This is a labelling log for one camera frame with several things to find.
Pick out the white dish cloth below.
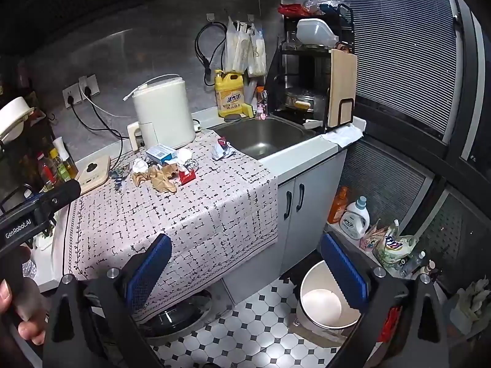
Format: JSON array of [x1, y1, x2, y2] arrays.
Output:
[[320, 125, 363, 147]]

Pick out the red plastic bag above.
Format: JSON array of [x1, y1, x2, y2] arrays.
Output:
[[279, 3, 308, 18]]

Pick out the brown paper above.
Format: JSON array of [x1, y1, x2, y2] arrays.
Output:
[[132, 163, 181, 193]]

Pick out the red mesh bag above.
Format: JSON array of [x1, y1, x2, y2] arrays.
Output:
[[379, 307, 402, 343]]

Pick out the yellow dish soap bottle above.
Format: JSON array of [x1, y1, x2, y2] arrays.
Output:
[[214, 70, 246, 117]]

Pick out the black appliance power cable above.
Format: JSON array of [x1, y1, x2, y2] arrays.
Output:
[[83, 87, 118, 135], [66, 96, 124, 169]]

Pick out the red white wrapper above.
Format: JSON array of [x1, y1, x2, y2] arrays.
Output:
[[212, 137, 235, 160]]

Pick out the white cable strap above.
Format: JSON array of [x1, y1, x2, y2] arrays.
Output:
[[123, 78, 182, 102]]

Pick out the person's left hand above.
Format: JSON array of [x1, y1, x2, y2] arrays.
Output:
[[0, 279, 47, 347]]

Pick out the orange cleaner bottle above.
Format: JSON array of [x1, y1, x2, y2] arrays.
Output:
[[328, 186, 350, 225]]

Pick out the steel pot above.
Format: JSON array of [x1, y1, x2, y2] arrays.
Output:
[[284, 88, 330, 113]]

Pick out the blue wrapper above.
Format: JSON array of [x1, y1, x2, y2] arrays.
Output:
[[109, 165, 130, 190]]

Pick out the white wall socket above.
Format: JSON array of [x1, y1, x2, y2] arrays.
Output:
[[79, 75, 101, 96], [62, 84, 83, 109]]

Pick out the clear hanging utensil bag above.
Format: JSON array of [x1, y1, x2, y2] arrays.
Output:
[[247, 25, 267, 77], [224, 17, 250, 73]]

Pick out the black dish rack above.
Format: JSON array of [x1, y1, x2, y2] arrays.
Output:
[[266, 3, 355, 131]]

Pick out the black hanging cable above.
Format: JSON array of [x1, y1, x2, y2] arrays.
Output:
[[195, 21, 228, 85]]

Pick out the grey window blinds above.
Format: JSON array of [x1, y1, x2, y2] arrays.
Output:
[[312, 0, 491, 277]]

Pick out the yellow sauce bottle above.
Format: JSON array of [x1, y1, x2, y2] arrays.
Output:
[[49, 149, 69, 183]]

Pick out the white plastic container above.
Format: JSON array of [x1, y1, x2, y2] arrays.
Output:
[[296, 18, 339, 47]]

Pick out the black patterned white tablecloth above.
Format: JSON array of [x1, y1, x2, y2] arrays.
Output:
[[63, 128, 279, 323]]

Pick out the white laundry detergent bottle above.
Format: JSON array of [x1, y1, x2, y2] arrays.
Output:
[[339, 196, 371, 240]]

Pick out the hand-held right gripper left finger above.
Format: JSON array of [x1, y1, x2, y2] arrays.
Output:
[[42, 233, 172, 368]]

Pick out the pink snack packet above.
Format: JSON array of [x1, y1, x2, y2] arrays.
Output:
[[360, 220, 388, 254]]

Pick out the clear plastic bag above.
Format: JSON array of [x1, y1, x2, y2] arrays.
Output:
[[295, 0, 343, 11]]

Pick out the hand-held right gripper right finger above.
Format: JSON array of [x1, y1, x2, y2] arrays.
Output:
[[321, 233, 449, 368]]

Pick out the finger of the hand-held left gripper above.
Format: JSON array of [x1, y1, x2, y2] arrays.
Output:
[[36, 180, 82, 212]]

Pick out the cream air fryer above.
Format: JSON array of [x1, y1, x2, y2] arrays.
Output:
[[126, 77, 196, 151]]

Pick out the green white refill pouch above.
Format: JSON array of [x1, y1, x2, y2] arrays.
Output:
[[374, 220, 419, 269]]

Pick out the small white dark-capped bottle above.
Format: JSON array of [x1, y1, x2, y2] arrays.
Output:
[[416, 261, 438, 282]]

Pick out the white bowl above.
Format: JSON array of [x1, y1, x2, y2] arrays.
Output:
[[0, 97, 35, 139]]

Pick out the steel sink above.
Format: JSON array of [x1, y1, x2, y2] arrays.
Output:
[[209, 117, 317, 159]]

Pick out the white crumpled cloth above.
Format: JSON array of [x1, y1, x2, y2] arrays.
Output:
[[450, 278, 491, 334]]

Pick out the wooden cutting board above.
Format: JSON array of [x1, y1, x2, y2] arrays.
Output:
[[327, 49, 358, 128]]

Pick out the white waste bin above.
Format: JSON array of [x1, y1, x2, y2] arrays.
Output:
[[295, 260, 363, 339]]

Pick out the white kitchen cabinet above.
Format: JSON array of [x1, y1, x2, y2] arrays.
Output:
[[222, 146, 349, 296]]

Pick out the pink labelled small bottle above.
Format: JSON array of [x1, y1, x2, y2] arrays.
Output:
[[256, 90, 269, 120]]

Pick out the blue white carton box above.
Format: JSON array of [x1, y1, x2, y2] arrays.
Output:
[[146, 144, 179, 165]]

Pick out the beige wooden board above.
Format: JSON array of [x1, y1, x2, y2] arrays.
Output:
[[75, 154, 112, 195]]

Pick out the white charging cable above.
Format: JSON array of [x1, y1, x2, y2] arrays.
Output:
[[86, 93, 134, 119]]

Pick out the white topped oil bottle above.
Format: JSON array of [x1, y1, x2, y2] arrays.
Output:
[[53, 137, 79, 180]]

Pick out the red cap sauce bottle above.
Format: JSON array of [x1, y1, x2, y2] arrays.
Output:
[[37, 152, 57, 191]]

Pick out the small clear bottle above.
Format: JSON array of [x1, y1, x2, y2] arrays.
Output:
[[401, 251, 426, 277]]

